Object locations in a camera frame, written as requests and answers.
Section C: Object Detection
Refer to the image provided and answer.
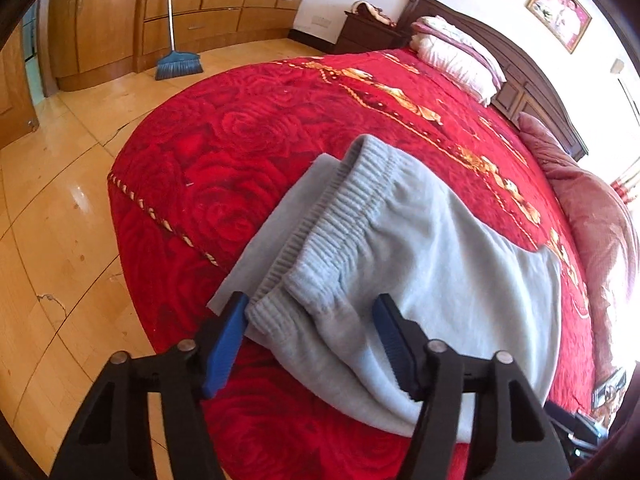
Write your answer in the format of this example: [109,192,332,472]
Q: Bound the light grey sweatpants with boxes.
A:
[208,134,561,437]

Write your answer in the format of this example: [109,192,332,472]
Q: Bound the pink folded quilt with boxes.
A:
[518,112,639,384]

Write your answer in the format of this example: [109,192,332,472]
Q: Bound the dark wooden nightstand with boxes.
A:
[333,11,408,54]

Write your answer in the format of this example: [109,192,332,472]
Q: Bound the white pink pillow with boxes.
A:
[409,15,506,107]

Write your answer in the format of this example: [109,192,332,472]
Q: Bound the dark wooden headboard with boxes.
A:
[397,0,588,160]

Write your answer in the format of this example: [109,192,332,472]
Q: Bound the clothes on nightstand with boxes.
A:
[350,0,396,28]

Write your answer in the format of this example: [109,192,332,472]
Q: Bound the red rose bedspread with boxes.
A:
[107,49,594,479]

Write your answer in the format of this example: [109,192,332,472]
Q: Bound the framed wall picture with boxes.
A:
[526,0,591,54]

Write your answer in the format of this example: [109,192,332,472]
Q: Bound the blue broom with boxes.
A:
[155,0,204,80]

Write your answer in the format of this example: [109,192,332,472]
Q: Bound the wooden wardrobe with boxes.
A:
[48,0,302,91]

